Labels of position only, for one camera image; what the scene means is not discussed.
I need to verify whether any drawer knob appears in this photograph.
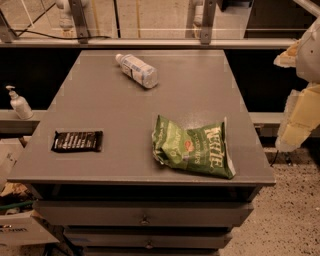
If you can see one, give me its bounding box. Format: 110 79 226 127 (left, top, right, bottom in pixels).
140 216 150 226
145 241 154 249

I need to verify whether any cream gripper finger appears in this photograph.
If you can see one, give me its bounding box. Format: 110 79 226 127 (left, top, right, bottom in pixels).
273 40 300 68
275 83 320 152

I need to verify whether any clear blue plastic water bottle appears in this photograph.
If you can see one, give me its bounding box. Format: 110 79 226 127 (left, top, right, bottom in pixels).
115 54 158 89

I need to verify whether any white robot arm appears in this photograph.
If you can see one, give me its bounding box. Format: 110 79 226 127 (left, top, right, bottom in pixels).
274 17 320 152

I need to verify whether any white cardboard box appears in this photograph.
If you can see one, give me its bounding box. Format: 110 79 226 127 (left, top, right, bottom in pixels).
0 211 58 246

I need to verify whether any metal railing frame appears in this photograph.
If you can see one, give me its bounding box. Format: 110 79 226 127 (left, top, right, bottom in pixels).
0 0 296 49

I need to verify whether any grey drawer cabinet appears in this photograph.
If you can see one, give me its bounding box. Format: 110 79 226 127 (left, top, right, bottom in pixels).
10 50 275 256

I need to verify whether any green kettle chips bag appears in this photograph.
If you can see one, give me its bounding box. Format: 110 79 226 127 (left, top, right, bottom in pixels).
152 115 236 179

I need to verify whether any white pump dispenser bottle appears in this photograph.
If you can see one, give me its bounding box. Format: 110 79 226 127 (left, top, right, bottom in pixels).
6 85 33 120

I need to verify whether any top drawer knob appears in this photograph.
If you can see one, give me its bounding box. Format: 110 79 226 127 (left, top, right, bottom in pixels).
140 216 150 226

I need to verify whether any black rxbar chocolate bar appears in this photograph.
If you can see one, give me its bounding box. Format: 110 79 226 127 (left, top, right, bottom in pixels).
51 131 103 153

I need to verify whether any black cable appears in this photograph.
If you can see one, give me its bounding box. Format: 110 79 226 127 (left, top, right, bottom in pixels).
9 29 113 41

